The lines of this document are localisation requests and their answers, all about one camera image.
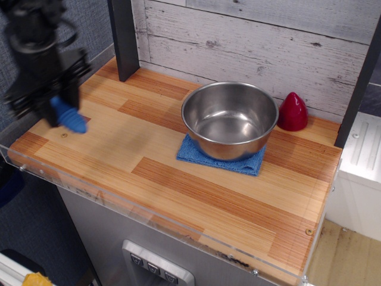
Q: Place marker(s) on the dark right vertical post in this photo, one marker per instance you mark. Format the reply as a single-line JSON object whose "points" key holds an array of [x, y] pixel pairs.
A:
{"points": [[360, 88]]}

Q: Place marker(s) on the clear acrylic table guard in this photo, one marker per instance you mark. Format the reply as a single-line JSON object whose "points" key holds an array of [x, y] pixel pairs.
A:
{"points": [[123, 185]]}

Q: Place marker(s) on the blue handled metal spoon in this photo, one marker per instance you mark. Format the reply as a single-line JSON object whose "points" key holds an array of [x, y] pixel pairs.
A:
{"points": [[68, 116]]}

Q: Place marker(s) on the yellow object bottom left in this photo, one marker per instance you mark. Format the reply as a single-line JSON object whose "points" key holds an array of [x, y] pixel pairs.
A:
{"points": [[36, 279]]}

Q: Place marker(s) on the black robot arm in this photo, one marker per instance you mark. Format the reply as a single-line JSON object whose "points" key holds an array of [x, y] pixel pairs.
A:
{"points": [[37, 26]]}

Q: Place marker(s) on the white ribbed side unit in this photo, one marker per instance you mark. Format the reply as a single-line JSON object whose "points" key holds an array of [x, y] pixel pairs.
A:
{"points": [[354, 202]]}

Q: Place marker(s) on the red cone shaped object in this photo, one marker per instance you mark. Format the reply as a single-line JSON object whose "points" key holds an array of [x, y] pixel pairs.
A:
{"points": [[293, 113]]}

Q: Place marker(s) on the blue folded cloth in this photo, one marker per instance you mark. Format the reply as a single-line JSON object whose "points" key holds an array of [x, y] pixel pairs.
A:
{"points": [[251, 166]]}

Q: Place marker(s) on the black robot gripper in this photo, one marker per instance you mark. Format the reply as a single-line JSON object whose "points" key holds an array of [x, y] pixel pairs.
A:
{"points": [[43, 75]]}

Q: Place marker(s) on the dark vertical post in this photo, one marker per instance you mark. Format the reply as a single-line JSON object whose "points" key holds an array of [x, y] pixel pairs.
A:
{"points": [[124, 37], [360, 88]]}

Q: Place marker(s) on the stainless steel bowl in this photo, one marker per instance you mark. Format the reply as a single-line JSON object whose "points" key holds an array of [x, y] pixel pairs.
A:
{"points": [[229, 121]]}

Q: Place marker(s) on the stainless steel cabinet front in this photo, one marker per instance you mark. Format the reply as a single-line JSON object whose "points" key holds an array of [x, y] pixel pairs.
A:
{"points": [[215, 247]]}

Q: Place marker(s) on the dark left vertical post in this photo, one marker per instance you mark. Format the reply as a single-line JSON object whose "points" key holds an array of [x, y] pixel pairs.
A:
{"points": [[124, 37]]}

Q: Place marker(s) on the silver control panel with buttons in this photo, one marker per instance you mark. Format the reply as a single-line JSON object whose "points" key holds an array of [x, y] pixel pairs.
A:
{"points": [[148, 268]]}

